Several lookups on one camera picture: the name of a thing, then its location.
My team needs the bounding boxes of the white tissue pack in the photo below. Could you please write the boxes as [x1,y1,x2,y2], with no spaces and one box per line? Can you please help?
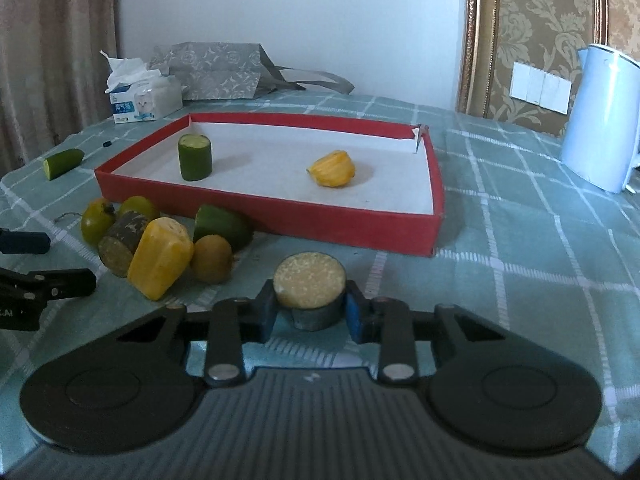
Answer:
[99,50,184,124]

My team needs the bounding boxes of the white wall switch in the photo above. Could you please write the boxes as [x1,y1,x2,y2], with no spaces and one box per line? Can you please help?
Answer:
[511,60,572,115]

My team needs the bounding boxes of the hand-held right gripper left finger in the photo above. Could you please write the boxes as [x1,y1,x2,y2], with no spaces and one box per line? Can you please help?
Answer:
[115,280,278,387]

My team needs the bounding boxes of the gold framed damask panel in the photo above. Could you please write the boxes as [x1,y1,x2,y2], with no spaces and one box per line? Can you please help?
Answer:
[456,0,640,136]

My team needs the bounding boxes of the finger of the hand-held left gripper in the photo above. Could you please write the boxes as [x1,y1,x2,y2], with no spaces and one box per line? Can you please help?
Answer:
[0,229,52,256]
[0,267,97,309]

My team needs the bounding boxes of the green cucumber piece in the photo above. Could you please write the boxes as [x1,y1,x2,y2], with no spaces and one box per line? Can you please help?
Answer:
[178,134,213,182]
[43,148,85,181]
[193,204,254,252]

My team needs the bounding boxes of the grey patterned paper bag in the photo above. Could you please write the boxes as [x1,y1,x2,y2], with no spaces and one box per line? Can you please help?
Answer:
[149,41,356,101]

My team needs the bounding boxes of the red shallow cardboard box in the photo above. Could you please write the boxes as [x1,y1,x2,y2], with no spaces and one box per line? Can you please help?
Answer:
[94,113,446,258]

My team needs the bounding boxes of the brown kiwi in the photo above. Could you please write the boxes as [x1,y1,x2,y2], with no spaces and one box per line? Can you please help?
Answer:
[191,234,234,284]

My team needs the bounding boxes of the green checked tablecloth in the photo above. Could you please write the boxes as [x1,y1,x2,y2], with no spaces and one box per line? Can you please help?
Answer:
[0,92,640,480]

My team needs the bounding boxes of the beige patterned curtain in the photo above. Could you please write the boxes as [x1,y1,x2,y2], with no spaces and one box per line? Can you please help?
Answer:
[0,0,121,176]

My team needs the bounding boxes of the green tomato with stem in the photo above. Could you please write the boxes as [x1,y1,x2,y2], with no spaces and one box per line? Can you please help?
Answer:
[54,197,117,247]

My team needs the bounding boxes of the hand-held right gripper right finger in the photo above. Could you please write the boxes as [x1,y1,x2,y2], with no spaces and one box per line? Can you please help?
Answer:
[345,280,511,386]

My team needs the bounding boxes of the large yellow fruit piece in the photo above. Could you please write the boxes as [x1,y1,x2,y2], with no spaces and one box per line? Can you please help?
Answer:
[127,217,195,302]

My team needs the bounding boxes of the light blue electric kettle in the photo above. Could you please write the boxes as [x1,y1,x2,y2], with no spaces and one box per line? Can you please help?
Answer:
[560,43,640,194]

